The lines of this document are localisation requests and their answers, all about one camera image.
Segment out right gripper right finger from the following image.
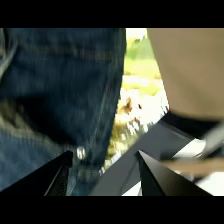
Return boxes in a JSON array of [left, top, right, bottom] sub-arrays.
[[137, 149, 213, 197]]

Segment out dark blue jeans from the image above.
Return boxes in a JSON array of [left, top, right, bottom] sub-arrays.
[[0, 28, 128, 197]]

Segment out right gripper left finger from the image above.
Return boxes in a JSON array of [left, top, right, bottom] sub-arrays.
[[0, 150, 74, 197]]

